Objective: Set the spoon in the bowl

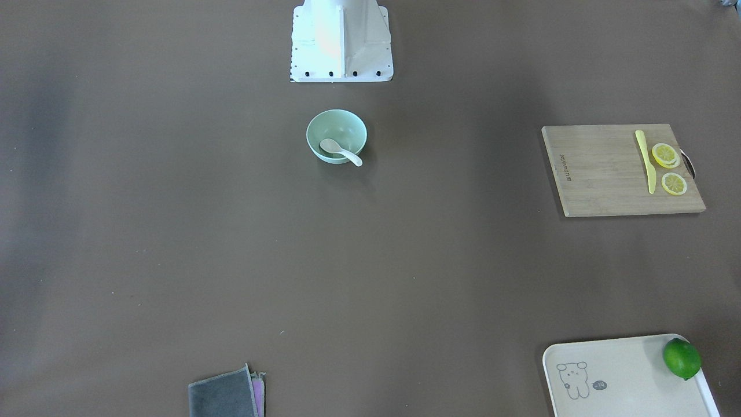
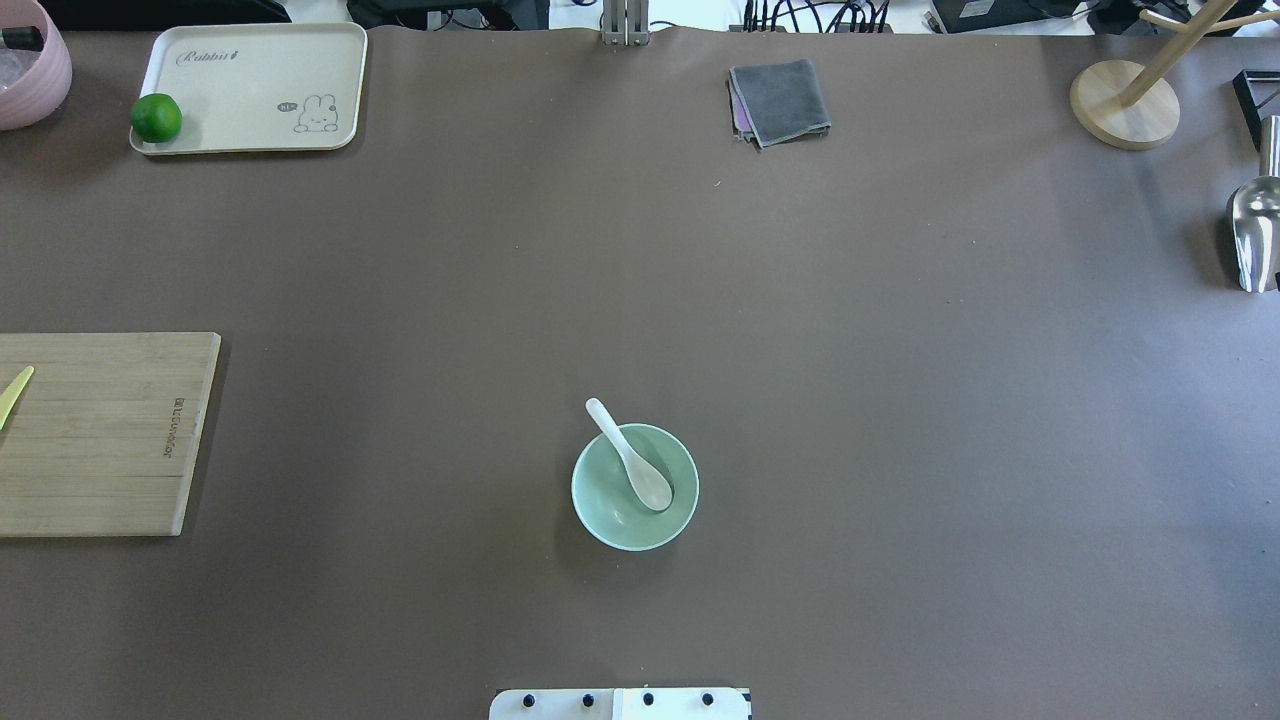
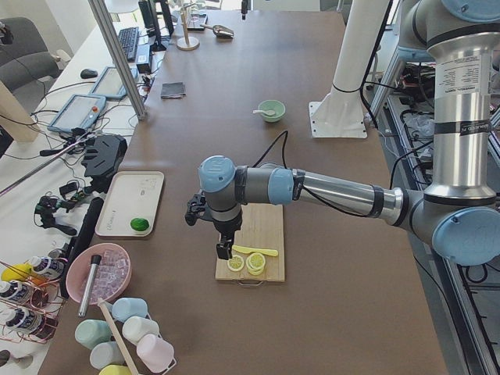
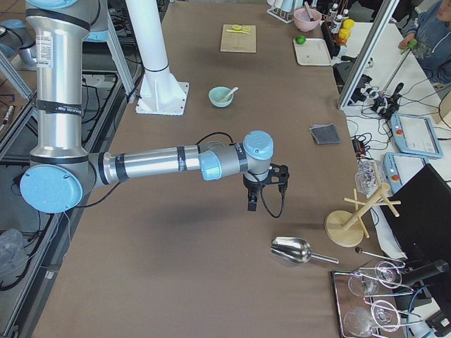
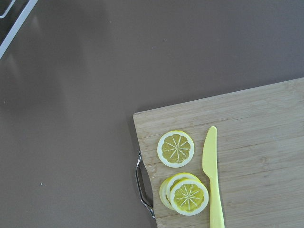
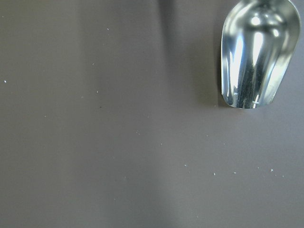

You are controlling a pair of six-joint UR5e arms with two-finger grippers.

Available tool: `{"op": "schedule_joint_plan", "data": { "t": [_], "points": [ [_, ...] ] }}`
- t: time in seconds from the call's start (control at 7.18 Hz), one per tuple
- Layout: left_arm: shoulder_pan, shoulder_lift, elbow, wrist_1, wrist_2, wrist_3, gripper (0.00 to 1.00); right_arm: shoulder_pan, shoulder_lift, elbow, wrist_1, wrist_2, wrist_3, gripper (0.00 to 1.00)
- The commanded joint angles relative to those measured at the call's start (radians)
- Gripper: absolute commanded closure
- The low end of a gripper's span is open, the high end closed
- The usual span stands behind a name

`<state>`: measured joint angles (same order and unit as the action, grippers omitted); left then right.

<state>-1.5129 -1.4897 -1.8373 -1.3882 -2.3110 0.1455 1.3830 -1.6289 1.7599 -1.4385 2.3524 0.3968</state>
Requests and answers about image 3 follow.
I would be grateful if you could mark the grey folded cloth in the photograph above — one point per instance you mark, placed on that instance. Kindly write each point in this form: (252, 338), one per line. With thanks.
(172, 90)

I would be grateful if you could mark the blue teach pendant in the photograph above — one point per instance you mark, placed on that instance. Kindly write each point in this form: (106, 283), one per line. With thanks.
(109, 85)
(81, 111)

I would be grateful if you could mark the white plastic cup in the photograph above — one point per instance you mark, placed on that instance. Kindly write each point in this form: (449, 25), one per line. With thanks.
(136, 327)

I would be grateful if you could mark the green plastic cup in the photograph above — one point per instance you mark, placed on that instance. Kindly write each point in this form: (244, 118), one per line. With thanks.
(90, 333)

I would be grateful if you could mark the wooden cup rack pole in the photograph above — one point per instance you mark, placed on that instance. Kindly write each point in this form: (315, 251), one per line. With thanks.
(116, 334)

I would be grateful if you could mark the metal muddler stick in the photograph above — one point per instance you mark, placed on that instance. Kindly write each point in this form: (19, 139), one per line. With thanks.
(86, 296)

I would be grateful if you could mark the green lime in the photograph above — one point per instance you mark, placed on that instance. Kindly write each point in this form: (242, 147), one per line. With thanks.
(139, 224)

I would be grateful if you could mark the white plastic spoon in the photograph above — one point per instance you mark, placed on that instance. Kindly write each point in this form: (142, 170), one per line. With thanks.
(268, 112)

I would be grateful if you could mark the cream rabbit tray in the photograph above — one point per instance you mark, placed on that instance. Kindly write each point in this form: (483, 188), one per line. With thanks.
(131, 194)

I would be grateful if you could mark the pink ribbed bowl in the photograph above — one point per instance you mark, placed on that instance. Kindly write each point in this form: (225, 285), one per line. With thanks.
(113, 273)

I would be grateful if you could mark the pink plastic cup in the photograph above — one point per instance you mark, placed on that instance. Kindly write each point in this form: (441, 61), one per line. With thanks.
(156, 353)

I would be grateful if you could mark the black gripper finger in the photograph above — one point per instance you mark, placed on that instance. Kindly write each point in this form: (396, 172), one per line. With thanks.
(224, 247)
(244, 9)

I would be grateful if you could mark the aluminium frame post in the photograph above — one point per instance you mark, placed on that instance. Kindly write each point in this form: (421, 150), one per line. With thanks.
(105, 24)

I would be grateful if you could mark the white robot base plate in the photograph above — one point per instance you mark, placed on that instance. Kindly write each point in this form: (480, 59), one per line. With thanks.
(340, 113)

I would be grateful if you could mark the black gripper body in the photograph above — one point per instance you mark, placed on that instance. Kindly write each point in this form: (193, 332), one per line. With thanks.
(228, 226)

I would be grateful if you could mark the black computer mouse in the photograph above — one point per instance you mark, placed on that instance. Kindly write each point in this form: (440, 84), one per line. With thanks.
(88, 74)

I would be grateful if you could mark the black keyboard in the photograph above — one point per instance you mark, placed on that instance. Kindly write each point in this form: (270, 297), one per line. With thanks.
(128, 38)

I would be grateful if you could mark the copper wire bottle rack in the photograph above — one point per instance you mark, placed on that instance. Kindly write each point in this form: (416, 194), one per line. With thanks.
(30, 306)

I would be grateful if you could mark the yellow plastic knife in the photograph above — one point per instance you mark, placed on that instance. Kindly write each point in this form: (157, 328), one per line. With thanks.
(249, 250)

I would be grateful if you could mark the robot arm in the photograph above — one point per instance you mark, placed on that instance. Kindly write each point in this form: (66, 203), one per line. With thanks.
(339, 159)

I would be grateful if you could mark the light green bowl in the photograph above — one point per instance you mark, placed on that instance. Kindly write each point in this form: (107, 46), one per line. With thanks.
(275, 105)

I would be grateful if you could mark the metal scoop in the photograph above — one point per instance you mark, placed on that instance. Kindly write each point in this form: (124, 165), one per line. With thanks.
(219, 31)

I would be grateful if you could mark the bamboo cutting board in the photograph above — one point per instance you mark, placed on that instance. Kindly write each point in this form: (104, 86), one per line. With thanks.
(262, 227)

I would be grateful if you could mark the blue plastic cup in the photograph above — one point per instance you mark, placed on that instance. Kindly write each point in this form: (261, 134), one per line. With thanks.
(125, 308)

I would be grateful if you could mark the yellow lemon slice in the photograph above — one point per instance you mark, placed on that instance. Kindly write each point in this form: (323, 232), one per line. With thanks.
(255, 263)
(236, 263)

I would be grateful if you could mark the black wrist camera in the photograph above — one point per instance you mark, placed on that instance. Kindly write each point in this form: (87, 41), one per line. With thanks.
(196, 209)

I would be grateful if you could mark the wooden mug tree stand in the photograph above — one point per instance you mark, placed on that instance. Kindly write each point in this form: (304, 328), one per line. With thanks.
(192, 17)

